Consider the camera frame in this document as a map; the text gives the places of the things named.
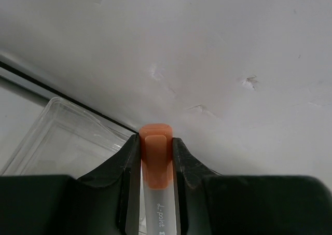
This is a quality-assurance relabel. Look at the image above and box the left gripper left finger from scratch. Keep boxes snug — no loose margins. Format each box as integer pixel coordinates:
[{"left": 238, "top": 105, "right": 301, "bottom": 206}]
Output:
[{"left": 1, "top": 135, "right": 141, "bottom": 234}]

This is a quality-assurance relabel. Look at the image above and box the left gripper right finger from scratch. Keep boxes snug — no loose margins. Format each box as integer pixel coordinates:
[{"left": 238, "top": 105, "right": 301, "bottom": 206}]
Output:
[{"left": 173, "top": 138, "right": 331, "bottom": 234}]

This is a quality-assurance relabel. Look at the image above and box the orange capped marker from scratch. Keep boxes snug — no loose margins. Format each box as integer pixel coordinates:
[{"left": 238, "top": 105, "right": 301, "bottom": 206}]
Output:
[{"left": 139, "top": 123, "right": 177, "bottom": 234}]

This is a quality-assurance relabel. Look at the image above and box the clear plastic container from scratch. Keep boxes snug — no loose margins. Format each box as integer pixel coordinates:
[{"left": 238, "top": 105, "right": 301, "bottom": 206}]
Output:
[{"left": 1, "top": 97, "right": 129, "bottom": 178}]

